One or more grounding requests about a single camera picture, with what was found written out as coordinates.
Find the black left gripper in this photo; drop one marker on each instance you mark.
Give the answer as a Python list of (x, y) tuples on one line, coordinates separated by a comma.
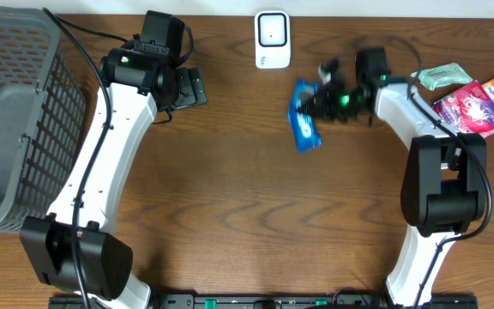
[(193, 88)]

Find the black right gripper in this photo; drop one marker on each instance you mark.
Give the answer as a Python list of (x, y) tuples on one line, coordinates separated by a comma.
[(320, 101)]

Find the blue Oreo cookie pack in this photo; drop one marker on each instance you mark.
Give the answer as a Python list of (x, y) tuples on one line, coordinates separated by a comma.
[(304, 131)]

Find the teal wet wipes pack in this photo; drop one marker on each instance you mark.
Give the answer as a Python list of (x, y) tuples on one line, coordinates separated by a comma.
[(442, 76)]

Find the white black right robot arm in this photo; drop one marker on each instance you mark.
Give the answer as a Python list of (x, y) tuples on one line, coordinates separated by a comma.
[(445, 195)]

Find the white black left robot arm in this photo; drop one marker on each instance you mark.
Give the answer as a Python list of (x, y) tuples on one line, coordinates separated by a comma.
[(73, 247)]

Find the white barcode scanner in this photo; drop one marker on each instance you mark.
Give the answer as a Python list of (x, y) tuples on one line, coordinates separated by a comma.
[(273, 45)]

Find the grey plastic mesh basket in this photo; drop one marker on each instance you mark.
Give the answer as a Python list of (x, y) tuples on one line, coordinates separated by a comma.
[(42, 116)]

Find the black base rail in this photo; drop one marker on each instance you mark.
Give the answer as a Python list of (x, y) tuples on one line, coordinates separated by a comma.
[(188, 301)]

